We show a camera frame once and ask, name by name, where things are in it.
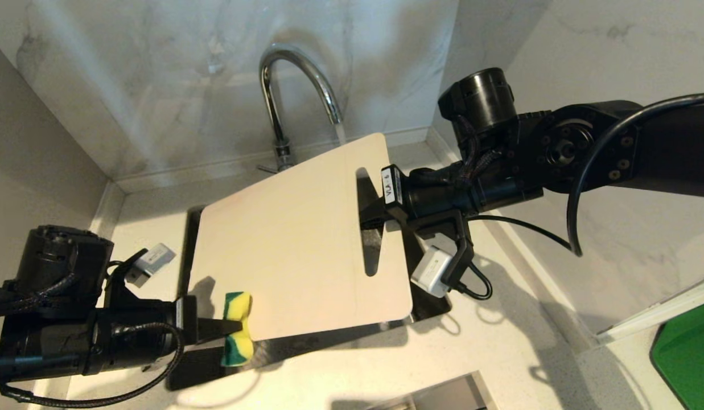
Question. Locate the yellow and green sponge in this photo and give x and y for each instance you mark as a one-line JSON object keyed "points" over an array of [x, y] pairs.
{"points": [[238, 302]]}

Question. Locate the green plastic tray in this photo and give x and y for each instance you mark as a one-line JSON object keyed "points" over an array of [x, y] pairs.
{"points": [[687, 359]]}

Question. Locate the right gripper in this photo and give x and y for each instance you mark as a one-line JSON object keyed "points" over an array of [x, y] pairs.
{"points": [[443, 191]]}

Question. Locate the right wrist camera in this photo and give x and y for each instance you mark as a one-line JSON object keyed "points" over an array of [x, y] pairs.
{"points": [[432, 272]]}

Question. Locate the beige cutting board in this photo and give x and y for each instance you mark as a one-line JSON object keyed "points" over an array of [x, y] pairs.
{"points": [[295, 239]]}

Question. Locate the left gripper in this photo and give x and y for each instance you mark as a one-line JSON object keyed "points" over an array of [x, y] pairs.
{"points": [[135, 336]]}

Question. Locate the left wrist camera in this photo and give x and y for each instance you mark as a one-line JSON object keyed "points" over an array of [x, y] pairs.
{"points": [[153, 259]]}

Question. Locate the chrome gooseneck faucet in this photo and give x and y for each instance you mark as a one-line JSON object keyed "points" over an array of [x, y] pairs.
{"points": [[270, 102]]}

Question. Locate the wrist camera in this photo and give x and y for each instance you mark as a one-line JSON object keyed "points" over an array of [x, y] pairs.
{"points": [[432, 272], [153, 259]]}

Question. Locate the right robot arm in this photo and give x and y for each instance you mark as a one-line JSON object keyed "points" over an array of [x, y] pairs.
{"points": [[579, 148]]}

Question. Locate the dark sink basin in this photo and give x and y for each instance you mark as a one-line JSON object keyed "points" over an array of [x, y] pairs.
{"points": [[425, 302]]}

